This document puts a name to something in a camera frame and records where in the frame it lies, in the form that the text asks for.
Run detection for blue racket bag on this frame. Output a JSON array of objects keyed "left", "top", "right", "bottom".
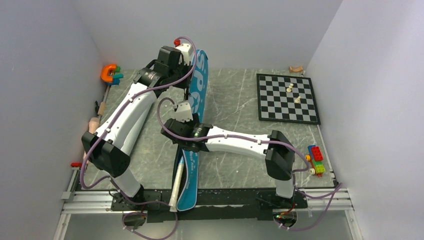
[{"left": 171, "top": 48, "right": 210, "bottom": 213}]

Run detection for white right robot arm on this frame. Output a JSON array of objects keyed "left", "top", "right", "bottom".
[{"left": 161, "top": 118, "right": 295, "bottom": 208}]

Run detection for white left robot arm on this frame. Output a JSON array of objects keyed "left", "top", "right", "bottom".
[{"left": 81, "top": 43, "right": 196, "bottom": 210}]

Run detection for green blue toy blocks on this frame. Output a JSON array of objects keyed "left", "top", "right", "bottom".
[{"left": 109, "top": 65, "right": 124, "bottom": 86}]

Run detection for orange C-shaped toy block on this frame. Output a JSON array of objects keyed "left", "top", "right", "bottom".
[{"left": 100, "top": 63, "right": 118, "bottom": 83}]

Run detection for black white chessboard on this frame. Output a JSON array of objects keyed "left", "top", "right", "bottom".
[{"left": 256, "top": 73, "right": 321, "bottom": 125}]

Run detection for cream chess pawn upper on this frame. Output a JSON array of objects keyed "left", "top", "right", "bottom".
[{"left": 286, "top": 83, "right": 294, "bottom": 93}]

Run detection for cream chess pawn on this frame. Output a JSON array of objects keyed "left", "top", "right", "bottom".
[
  {"left": 294, "top": 96, "right": 301, "bottom": 104},
  {"left": 286, "top": 83, "right": 294, "bottom": 93}
]

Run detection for cream chess pawn lower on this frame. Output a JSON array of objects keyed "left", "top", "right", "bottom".
[{"left": 294, "top": 96, "right": 301, "bottom": 104}]

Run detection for wooden arch block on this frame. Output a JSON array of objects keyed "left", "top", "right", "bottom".
[{"left": 288, "top": 66, "right": 304, "bottom": 73}]

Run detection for colourful brick toy car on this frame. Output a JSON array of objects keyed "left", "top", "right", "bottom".
[{"left": 305, "top": 145, "right": 326, "bottom": 178}]

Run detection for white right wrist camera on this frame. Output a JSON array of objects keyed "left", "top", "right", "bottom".
[{"left": 172, "top": 100, "right": 193, "bottom": 123}]

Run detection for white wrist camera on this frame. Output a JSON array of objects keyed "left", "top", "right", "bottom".
[
  {"left": 173, "top": 39, "right": 194, "bottom": 66},
  {"left": 172, "top": 100, "right": 193, "bottom": 123}
]

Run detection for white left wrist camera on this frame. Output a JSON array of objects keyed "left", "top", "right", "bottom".
[{"left": 173, "top": 39, "right": 194, "bottom": 66}]

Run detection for beige handle tool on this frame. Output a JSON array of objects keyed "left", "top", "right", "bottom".
[{"left": 82, "top": 117, "right": 101, "bottom": 160}]

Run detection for black base frame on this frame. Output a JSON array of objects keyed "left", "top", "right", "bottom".
[{"left": 110, "top": 187, "right": 308, "bottom": 223}]

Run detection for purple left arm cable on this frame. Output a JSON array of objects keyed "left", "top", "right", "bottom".
[{"left": 80, "top": 36, "right": 198, "bottom": 240}]

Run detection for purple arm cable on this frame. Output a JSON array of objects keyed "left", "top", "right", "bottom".
[
  {"left": 80, "top": 36, "right": 198, "bottom": 240},
  {"left": 156, "top": 97, "right": 344, "bottom": 233}
]

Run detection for red clamp on rail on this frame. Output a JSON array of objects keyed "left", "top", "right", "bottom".
[{"left": 70, "top": 162, "right": 83, "bottom": 168}]

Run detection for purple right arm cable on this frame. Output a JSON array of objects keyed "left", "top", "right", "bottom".
[{"left": 156, "top": 97, "right": 344, "bottom": 233}]

